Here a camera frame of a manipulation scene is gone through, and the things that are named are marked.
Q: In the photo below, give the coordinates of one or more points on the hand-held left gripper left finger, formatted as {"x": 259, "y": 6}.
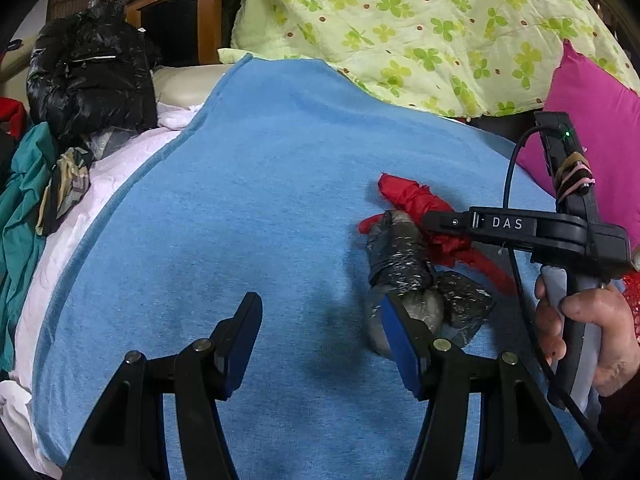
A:
{"x": 239, "y": 345}

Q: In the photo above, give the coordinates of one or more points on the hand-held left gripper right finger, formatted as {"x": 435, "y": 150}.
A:
{"x": 402, "y": 345}

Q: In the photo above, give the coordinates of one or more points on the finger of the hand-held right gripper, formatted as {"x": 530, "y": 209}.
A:
{"x": 480, "y": 224}

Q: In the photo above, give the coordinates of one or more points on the red plastic bag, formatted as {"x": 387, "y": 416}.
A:
{"x": 410, "y": 195}

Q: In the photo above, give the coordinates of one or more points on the black silver foil packet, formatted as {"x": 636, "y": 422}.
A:
{"x": 400, "y": 260}

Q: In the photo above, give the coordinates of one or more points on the red mesh plastic basket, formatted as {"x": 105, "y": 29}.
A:
{"x": 635, "y": 305}

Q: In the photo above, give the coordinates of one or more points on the person's right hand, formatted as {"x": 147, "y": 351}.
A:
{"x": 612, "y": 330}

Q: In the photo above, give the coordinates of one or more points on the crumpled black foil wrapper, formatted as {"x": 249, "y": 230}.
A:
{"x": 467, "y": 302}

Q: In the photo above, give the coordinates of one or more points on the magenta pillow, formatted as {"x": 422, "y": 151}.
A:
{"x": 595, "y": 125}

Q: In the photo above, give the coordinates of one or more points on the blue blanket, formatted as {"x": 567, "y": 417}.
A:
{"x": 280, "y": 200}

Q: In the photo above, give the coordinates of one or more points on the green clover print blanket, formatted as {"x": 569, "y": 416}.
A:
{"x": 425, "y": 30}

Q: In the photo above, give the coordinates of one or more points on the white pink sheet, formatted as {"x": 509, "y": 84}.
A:
{"x": 100, "y": 195}

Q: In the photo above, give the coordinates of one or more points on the camouflage cloth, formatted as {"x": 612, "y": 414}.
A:
{"x": 67, "y": 185}

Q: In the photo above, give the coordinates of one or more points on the teal cloth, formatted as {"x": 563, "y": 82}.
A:
{"x": 22, "y": 210}

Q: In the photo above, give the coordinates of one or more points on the cream leather cushion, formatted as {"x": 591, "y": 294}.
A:
{"x": 190, "y": 85}

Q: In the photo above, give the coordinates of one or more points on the black puffer jacket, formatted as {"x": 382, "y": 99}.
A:
{"x": 90, "y": 75}

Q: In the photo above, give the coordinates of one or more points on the red cloth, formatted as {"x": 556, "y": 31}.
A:
{"x": 12, "y": 117}

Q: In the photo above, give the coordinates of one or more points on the wooden cabinet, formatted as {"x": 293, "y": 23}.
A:
{"x": 195, "y": 5}

